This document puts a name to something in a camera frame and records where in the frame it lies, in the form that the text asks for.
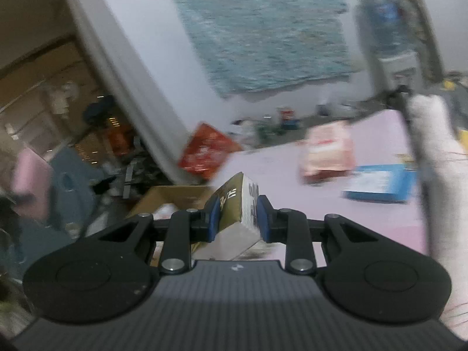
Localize red snack bag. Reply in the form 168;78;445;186
178;123;242;180

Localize patterned folded board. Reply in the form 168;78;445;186
398;0;443;84

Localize teal floral hanging cloth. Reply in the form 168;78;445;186
175;0;352;97

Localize pink table mat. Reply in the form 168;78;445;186
209;109;428;254

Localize blue white box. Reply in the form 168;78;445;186
343;163;417;204

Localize pink red wet wipes pack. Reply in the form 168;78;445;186
299;121;355;183

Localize brown cardboard box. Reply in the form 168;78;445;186
128;185;221;275

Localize gold white small box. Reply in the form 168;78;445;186
192;172;260;261

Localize white stitched quilt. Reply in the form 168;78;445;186
407;94;467;339

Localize white water dispenser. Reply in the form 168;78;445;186
378;51;426;91

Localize grey blanket yellow patches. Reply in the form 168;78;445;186
439;73;467;135

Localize blue water jug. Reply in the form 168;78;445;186
362;0;409;58

